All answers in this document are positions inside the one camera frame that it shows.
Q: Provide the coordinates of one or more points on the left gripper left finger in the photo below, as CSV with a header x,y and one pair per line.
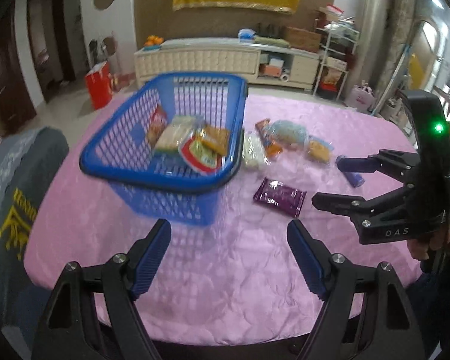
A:
x,y
69,327

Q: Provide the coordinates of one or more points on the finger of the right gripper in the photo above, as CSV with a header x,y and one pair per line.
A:
x,y
392,163
389,204

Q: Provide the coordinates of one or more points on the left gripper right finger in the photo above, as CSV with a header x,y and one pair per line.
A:
x,y
365,312

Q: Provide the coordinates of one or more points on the brown orange snack packet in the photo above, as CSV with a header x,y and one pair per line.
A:
x,y
215,138

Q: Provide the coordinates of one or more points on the red silver snack packet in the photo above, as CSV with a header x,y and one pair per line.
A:
x,y
200,158

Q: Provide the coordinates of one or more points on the blue plastic basket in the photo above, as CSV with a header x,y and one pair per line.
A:
x,y
159,184

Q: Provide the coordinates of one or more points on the person right hand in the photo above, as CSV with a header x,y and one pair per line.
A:
x,y
419,250

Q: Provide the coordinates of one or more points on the purple blue tube snack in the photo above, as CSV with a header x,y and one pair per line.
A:
x,y
354,179

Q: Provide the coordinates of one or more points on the purple snack bar packet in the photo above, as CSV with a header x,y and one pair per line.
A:
x,y
277,195

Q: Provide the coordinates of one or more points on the yellow cake in clear pack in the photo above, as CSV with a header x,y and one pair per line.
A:
x,y
319,150

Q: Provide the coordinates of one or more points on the pink gift bag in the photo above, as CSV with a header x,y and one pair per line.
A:
x,y
361,97

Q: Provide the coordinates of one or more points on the light blue clear snack bag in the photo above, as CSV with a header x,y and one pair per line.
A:
x,y
288,134

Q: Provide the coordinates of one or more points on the orange small snack packet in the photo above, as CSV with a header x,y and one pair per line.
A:
x,y
271,146

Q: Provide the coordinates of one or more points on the white cracker pack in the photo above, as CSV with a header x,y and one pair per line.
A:
x,y
253,152

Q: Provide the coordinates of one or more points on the silver standing air conditioner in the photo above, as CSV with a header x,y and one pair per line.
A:
x,y
371,22

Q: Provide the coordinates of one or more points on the white metal shelf rack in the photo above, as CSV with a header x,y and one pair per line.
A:
x,y
338,43

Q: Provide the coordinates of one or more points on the pink quilted table cover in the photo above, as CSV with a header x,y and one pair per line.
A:
x,y
234,282

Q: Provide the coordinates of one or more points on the cardboard box on cabinet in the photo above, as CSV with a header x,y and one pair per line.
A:
x,y
302,39

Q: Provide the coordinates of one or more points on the grey padded chair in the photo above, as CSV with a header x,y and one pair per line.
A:
x,y
28,164

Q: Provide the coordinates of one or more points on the cream low tv cabinet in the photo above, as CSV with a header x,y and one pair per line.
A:
x,y
259,64

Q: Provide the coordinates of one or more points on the cracker pack green ends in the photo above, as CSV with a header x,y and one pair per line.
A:
x,y
177,131

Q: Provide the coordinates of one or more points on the red small snack packet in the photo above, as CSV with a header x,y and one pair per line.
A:
x,y
158,123

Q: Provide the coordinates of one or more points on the red paper bag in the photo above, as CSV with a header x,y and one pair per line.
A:
x,y
99,87

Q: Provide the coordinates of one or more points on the oranges on plate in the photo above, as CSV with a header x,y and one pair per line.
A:
x,y
153,42

